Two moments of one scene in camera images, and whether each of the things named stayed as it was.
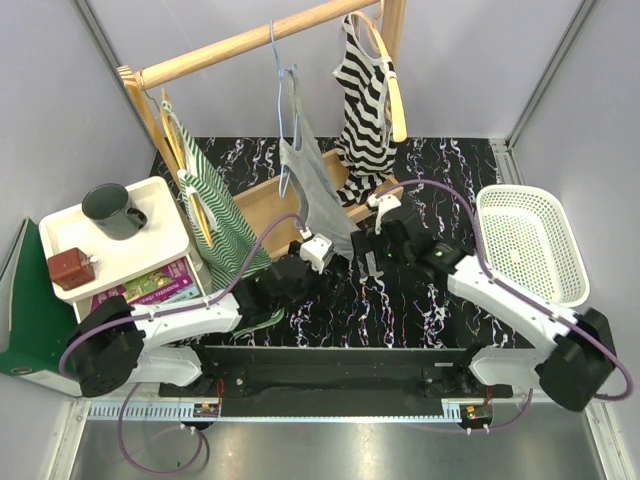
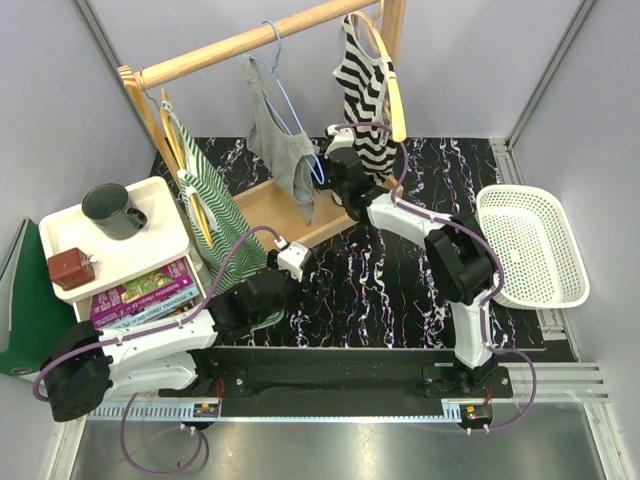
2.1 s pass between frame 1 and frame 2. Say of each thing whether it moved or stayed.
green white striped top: stayed
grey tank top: moved
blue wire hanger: moved
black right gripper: moved
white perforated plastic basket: stayed
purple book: stayed
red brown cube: stayed
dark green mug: stayed
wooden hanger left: stayed
